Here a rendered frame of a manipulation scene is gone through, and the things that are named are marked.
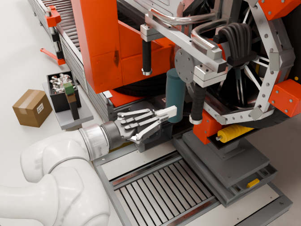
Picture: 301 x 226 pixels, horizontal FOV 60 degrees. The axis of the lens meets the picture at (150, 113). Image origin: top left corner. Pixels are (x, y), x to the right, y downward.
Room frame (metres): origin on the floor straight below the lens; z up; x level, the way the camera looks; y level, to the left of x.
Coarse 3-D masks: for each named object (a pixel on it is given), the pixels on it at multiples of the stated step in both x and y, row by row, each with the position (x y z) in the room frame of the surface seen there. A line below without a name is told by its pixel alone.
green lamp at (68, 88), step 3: (63, 84) 0.99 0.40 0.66; (66, 84) 0.98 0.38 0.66; (69, 84) 0.98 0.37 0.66; (72, 84) 0.99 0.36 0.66; (66, 87) 0.96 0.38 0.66; (69, 87) 0.97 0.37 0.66; (72, 87) 0.97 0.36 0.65; (66, 90) 0.96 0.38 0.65; (69, 90) 0.97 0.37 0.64; (72, 90) 0.97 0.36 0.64; (66, 93) 0.96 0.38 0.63; (69, 93) 0.96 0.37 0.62
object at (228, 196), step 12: (180, 144) 1.06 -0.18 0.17; (192, 156) 0.99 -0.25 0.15; (192, 168) 0.94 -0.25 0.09; (204, 168) 0.90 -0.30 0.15; (264, 168) 0.90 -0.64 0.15; (204, 180) 0.85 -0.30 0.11; (216, 180) 0.82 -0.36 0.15; (252, 180) 0.82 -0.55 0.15; (264, 180) 0.82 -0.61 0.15; (216, 192) 0.76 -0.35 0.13; (228, 192) 0.75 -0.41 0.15; (240, 192) 0.73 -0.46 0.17; (228, 204) 0.70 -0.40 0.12
